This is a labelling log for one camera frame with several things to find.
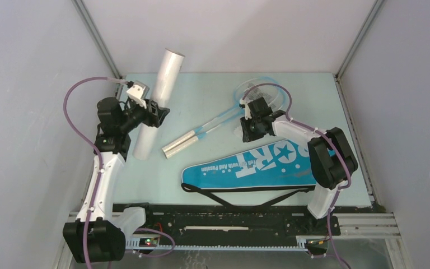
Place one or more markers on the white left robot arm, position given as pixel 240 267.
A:
pixel 96 235

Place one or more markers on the white shuttlecock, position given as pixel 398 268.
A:
pixel 238 132

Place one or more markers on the aluminium frame post left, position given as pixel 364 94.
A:
pixel 95 35

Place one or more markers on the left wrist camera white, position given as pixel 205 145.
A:
pixel 137 92

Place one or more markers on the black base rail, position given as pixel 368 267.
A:
pixel 216 226

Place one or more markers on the blue racket bag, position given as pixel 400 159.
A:
pixel 279 165

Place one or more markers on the white shuttlecock tube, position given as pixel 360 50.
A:
pixel 165 82

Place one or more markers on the blue racket upper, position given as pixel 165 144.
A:
pixel 263 87

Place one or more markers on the aluminium frame post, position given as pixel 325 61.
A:
pixel 95 35
pixel 362 33

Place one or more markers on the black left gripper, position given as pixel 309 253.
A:
pixel 158 113

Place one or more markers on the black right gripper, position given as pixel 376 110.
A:
pixel 248 135

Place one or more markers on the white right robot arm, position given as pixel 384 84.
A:
pixel 331 157

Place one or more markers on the aluminium frame post right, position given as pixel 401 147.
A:
pixel 362 33

